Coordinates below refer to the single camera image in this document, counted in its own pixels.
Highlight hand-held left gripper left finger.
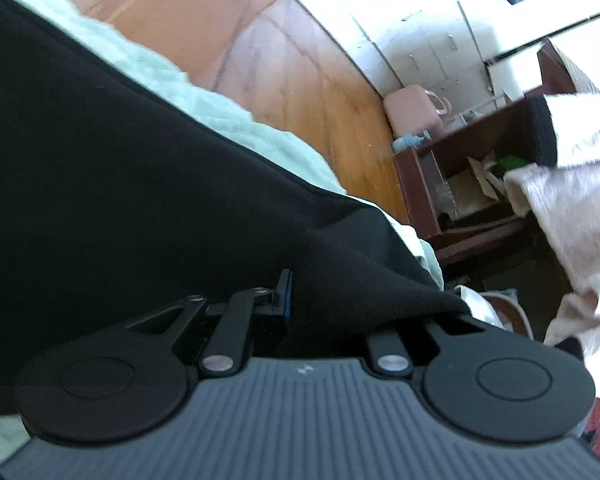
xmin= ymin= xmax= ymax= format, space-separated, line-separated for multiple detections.
xmin=125 ymin=268 xmax=296 ymax=376

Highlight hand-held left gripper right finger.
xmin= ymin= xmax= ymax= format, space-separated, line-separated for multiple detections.
xmin=366 ymin=316 xmax=487 ymax=377

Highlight black garment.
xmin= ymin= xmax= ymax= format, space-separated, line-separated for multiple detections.
xmin=0 ymin=0 xmax=476 ymax=418

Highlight dark brown nightstand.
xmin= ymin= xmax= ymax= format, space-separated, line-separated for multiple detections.
xmin=392 ymin=40 xmax=600 ymax=266

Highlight light blue bottle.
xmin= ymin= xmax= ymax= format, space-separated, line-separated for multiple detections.
xmin=391 ymin=130 xmax=433 ymax=153

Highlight light green blanket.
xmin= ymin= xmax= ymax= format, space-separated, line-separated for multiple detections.
xmin=0 ymin=0 xmax=446 ymax=291

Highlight white papers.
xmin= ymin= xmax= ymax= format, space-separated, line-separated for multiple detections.
xmin=467 ymin=152 xmax=506 ymax=201

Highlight pink stool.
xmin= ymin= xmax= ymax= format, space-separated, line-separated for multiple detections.
xmin=382 ymin=85 xmax=453 ymax=143

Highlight white garment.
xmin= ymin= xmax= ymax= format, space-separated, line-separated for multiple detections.
xmin=502 ymin=92 xmax=600 ymax=398

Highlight black knitted cloth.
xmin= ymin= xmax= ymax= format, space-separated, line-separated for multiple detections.
xmin=525 ymin=94 xmax=560 ymax=167

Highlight white wardrobe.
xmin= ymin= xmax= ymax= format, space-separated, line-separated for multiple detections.
xmin=252 ymin=0 xmax=600 ymax=111

